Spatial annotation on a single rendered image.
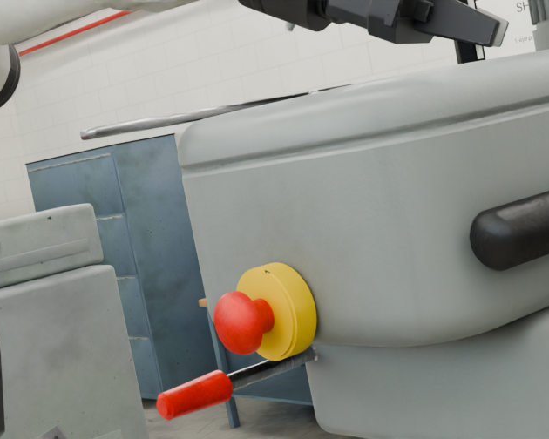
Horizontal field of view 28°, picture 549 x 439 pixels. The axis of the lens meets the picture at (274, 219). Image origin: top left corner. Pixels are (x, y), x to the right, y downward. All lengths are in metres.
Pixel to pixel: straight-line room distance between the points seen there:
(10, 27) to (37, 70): 9.27
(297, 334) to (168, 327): 7.53
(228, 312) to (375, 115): 0.15
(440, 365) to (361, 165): 0.18
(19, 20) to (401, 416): 0.46
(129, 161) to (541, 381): 7.43
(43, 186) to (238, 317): 8.37
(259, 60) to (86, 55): 2.26
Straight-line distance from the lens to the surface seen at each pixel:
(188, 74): 8.28
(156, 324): 8.14
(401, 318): 0.64
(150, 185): 8.15
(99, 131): 0.73
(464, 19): 0.83
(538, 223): 0.62
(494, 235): 0.61
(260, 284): 0.68
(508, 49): 6.13
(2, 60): 1.02
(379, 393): 0.80
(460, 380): 0.74
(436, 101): 0.63
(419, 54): 6.54
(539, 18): 1.02
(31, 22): 0.97
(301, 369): 7.60
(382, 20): 0.80
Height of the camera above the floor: 1.87
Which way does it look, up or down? 5 degrees down
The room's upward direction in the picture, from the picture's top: 11 degrees counter-clockwise
